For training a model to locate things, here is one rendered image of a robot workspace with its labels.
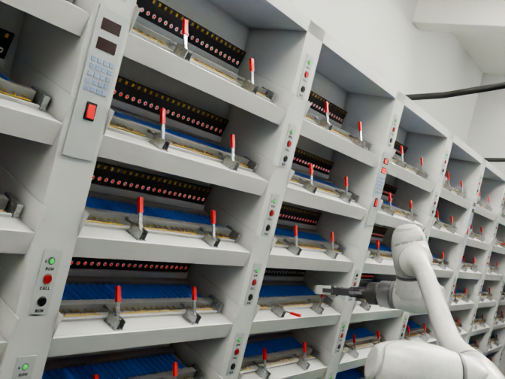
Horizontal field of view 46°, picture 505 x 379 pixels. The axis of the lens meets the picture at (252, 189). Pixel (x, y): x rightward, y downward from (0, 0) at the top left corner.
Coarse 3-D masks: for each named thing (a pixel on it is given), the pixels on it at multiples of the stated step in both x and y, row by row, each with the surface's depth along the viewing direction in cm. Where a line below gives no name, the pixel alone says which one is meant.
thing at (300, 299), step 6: (258, 300) 183; (264, 300) 186; (270, 300) 189; (276, 300) 192; (282, 300) 196; (288, 300) 199; (294, 300) 203; (300, 300) 207; (306, 300) 211; (312, 300) 215; (318, 300) 220; (264, 306) 185; (288, 306) 197
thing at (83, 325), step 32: (96, 288) 138; (128, 288) 147; (160, 288) 157; (192, 288) 152; (64, 320) 121; (96, 320) 128; (128, 320) 135; (160, 320) 143; (192, 320) 150; (224, 320) 162; (64, 352) 118
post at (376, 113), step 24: (360, 96) 229; (360, 120) 228; (384, 120) 223; (336, 168) 231; (360, 168) 225; (336, 216) 228; (360, 240) 222; (360, 264) 226; (312, 336) 227; (336, 336) 222; (336, 360) 226
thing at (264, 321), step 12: (264, 276) 205; (276, 276) 211; (288, 276) 219; (300, 276) 227; (312, 288) 229; (324, 300) 224; (336, 300) 223; (264, 312) 183; (300, 312) 200; (312, 312) 207; (324, 312) 213; (336, 312) 221; (252, 324) 172; (264, 324) 178; (276, 324) 184; (288, 324) 191; (300, 324) 198; (312, 324) 205; (324, 324) 214
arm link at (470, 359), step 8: (456, 352) 136; (464, 352) 143; (472, 352) 143; (464, 360) 133; (472, 360) 134; (480, 360) 136; (488, 360) 139; (464, 368) 131; (472, 368) 131; (480, 368) 132; (488, 368) 134; (496, 368) 136; (464, 376) 130; (472, 376) 130; (480, 376) 130; (488, 376) 131; (496, 376) 131
